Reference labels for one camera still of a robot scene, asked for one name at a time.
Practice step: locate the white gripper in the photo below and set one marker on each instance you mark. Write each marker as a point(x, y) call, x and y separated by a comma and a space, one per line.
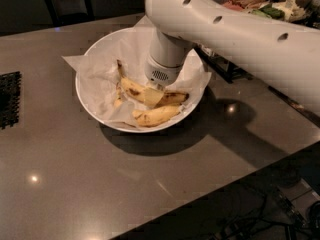
point(162, 73)

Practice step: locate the spotted yellow banana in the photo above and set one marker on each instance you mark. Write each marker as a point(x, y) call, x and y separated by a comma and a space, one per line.
point(136, 90)
point(126, 113)

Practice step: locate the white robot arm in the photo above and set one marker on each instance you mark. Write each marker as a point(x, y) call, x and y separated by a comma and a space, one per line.
point(283, 55)

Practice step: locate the white bowl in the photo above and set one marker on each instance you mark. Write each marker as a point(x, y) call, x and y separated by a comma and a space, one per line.
point(100, 114)

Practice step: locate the white paper liner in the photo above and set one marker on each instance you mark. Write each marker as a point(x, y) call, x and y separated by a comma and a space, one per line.
point(106, 64)

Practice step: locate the pink sweetener packets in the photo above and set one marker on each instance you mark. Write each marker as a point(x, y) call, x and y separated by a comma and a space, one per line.
point(232, 6)

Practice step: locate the dark water dispenser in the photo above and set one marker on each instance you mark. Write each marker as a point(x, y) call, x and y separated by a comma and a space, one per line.
point(68, 12)

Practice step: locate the black grid vent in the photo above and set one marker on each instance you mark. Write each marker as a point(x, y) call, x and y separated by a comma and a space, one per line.
point(10, 90)

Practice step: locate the green sweetener packets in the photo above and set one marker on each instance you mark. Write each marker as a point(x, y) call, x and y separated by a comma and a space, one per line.
point(269, 11)

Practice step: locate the black wire condiment rack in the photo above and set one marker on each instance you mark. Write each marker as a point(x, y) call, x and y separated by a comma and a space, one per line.
point(227, 70)

